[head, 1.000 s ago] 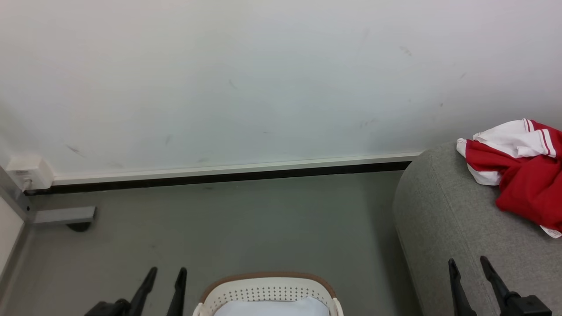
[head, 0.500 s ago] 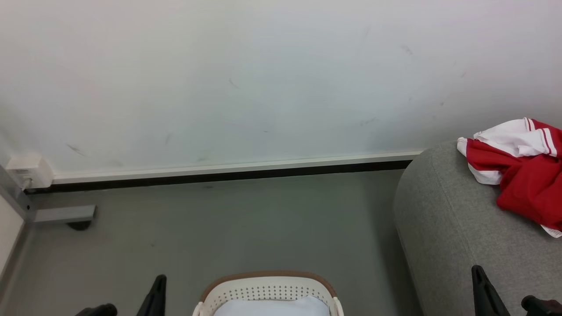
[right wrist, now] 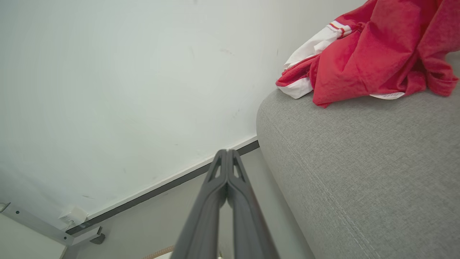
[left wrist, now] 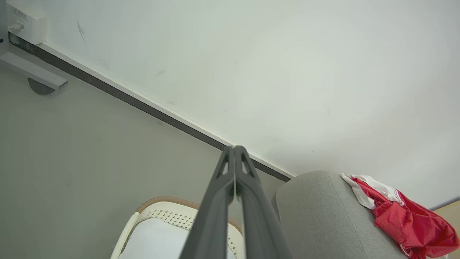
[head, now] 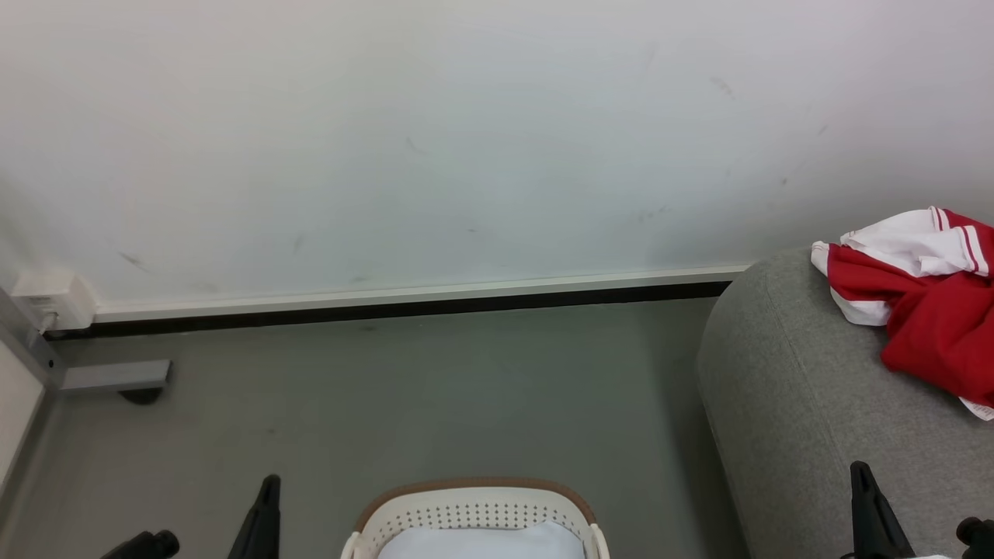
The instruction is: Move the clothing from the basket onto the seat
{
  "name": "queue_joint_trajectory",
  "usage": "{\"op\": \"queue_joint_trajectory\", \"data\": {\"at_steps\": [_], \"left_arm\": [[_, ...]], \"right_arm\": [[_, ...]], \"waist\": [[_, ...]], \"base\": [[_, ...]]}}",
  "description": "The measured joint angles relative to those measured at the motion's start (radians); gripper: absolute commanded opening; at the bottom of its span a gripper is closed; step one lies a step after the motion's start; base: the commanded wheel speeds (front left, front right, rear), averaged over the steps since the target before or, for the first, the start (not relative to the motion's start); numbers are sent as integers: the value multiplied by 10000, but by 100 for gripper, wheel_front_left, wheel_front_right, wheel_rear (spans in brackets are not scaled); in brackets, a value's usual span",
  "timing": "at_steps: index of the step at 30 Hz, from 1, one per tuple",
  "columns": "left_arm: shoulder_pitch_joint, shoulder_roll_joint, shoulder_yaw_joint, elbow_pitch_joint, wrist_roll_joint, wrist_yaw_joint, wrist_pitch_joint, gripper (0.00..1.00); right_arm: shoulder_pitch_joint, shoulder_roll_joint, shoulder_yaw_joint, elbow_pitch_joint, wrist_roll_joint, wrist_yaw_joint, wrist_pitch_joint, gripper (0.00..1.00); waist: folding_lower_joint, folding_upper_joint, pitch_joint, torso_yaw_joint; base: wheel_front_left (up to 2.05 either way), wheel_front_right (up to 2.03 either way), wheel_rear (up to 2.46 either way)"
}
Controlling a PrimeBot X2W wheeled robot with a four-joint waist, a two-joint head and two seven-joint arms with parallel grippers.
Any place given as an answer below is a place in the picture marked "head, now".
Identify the white and black skirting board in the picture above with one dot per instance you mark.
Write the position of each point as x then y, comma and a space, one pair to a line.
404, 303

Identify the white wall socket box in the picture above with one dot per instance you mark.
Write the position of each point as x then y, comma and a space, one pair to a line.
58, 295

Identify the pale blue garment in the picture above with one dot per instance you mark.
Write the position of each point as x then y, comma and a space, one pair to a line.
481, 543

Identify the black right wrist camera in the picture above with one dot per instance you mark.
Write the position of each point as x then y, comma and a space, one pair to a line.
978, 536

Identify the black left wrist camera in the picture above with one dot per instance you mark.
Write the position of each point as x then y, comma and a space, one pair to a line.
147, 545

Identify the white laundry basket brown rim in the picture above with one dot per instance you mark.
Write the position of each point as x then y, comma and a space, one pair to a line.
474, 508

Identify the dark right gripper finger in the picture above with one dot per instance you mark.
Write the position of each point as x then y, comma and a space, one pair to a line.
874, 520

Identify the grey partition frame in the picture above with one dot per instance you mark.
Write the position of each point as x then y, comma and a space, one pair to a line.
109, 376

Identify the black partition foot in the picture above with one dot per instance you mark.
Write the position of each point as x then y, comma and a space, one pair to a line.
141, 395

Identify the red and white garment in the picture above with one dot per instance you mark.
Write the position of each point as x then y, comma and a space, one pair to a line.
932, 318

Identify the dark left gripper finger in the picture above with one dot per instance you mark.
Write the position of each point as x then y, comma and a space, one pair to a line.
262, 528

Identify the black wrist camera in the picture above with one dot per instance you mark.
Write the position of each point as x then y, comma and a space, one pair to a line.
978, 536
147, 545

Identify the grey fabric sofa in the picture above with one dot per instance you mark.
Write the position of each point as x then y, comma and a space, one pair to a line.
808, 435

